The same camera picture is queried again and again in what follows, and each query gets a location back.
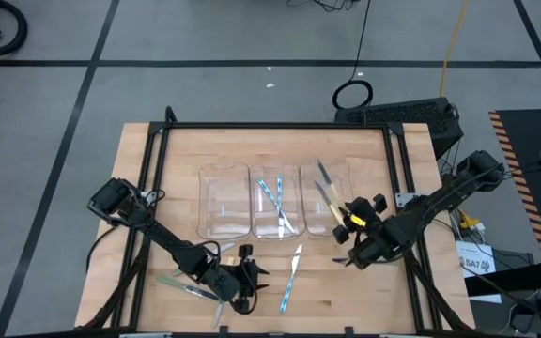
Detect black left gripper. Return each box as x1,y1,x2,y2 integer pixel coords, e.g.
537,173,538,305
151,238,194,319
209,244,271,315

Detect black hanging cable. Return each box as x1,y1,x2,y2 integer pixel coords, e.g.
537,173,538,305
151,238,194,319
331,0,375,112

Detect black hazard-striped platform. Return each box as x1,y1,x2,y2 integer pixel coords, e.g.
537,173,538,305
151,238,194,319
487,108,541,263

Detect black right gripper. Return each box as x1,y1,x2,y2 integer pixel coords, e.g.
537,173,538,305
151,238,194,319
333,195,388,250

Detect black beam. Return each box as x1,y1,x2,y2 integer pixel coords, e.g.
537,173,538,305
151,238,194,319
463,269,541,298

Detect black aluminium table frame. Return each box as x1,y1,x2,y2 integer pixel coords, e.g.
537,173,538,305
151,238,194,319
78,105,476,338

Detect black cable tangle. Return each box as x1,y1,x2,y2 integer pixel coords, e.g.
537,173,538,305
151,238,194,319
286,0,361,13

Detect yellow-handled table knife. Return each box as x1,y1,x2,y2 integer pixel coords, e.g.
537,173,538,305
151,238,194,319
316,158,342,204
211,255,235,330
313,180,347,227

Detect yellow hanging cable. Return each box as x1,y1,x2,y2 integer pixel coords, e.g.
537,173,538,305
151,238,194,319
439,0,470,99

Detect yellow plug connectors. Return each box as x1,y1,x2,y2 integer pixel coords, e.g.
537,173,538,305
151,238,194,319
457,210,481,230

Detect clear plastic bin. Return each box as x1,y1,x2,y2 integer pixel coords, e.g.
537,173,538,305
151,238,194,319
249,161,307,240
298,159,363,238
197,161,253,240

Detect white paper sign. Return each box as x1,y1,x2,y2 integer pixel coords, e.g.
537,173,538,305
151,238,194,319
456,240,503,305

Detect black computer case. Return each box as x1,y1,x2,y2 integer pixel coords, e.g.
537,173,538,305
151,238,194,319
333,96,465,161

